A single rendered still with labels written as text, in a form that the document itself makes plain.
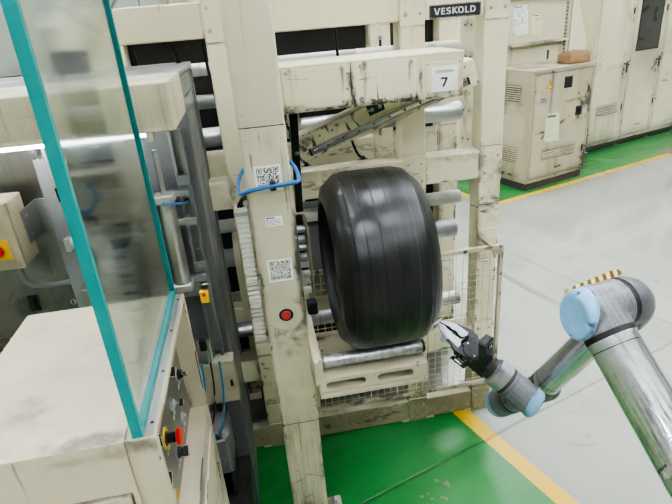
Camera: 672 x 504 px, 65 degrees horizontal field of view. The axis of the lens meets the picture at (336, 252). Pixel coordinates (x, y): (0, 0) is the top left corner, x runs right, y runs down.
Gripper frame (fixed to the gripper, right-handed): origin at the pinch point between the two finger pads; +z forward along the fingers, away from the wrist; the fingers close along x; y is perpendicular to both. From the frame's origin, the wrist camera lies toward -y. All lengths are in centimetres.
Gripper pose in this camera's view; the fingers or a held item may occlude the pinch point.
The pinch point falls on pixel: (442, 324)
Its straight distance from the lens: 165.4
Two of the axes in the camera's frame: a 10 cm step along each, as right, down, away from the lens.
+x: 6.0, -6.4, 4.8
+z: -7.7, -6.3, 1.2
